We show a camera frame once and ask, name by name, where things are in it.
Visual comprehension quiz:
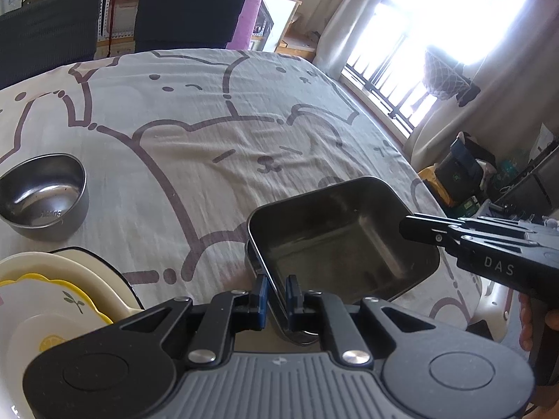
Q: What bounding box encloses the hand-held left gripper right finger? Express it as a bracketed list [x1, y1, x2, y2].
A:
[285, 274, 440, 368]

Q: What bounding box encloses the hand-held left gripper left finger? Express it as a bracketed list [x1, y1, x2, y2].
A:
[116, 274, 269, 369]

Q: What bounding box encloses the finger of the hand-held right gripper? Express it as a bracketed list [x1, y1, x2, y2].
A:
[454, 218, 546, 233]
[399, 214, 481, 247]

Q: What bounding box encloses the small square steel tray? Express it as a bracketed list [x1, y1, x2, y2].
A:
[247, 177, 441, 341]

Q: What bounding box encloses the white plate with black rim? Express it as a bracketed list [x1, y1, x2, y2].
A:
[49, 247, 143, 310]

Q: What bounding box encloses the cream bowl with handles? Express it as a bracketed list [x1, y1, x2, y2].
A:
[0, 251, 145, 324]

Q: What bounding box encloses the white lemon-print bowl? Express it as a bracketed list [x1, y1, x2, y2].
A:
[0, 273, 115, 419]

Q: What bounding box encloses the oval steel bowl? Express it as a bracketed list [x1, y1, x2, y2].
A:
[0, 153, 89, 242]

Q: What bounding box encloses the person's right hand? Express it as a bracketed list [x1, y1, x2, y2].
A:
[520, 294, 534, 350]

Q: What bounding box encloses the yellow object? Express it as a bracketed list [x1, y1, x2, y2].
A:
[419, 166, 455, 208]

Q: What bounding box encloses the black bag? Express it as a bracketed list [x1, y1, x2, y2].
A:
[437, 133, 496, 201]

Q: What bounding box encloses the beige curtain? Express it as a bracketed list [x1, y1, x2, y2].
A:
[404, 52, 559, 175]
[321, 0, 385, 79]

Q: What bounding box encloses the black balcony railing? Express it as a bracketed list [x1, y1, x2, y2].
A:
[345, 30, 437, 134]

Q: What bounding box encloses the hanging net bag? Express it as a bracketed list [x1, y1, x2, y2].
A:
[423, 50, 481, 105]

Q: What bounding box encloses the dark grey chair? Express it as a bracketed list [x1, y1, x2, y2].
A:
[0, 0, 102, 90]
[135, 0, 249, 53]

